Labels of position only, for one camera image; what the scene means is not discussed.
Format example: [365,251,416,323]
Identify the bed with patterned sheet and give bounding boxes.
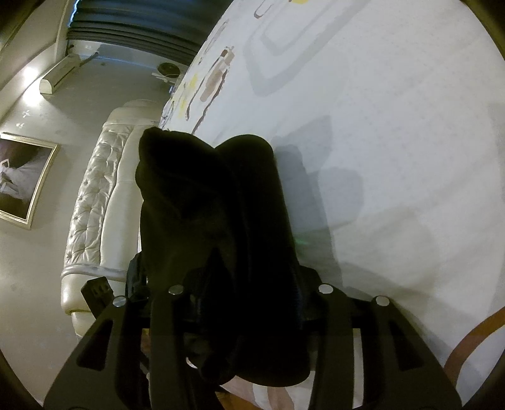
[158,0,505,410]

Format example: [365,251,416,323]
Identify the framed wall picture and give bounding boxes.
[0,132,61,230]

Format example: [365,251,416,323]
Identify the blue curtains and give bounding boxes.
[67,0,233,60]

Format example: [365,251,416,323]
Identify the cream tufted headboard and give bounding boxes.
[59,98,166,343]

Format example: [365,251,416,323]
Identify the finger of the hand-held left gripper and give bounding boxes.
[125,252,148,302]
[81,277,116,321]

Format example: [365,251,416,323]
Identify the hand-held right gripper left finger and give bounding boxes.
[43,284,206,410]

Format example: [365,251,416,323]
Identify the black pants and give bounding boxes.
[134,127,316,389]

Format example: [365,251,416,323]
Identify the white air conditioner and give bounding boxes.
[39,53,81,94]

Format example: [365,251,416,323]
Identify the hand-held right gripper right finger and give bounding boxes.
[304,283,463,410]

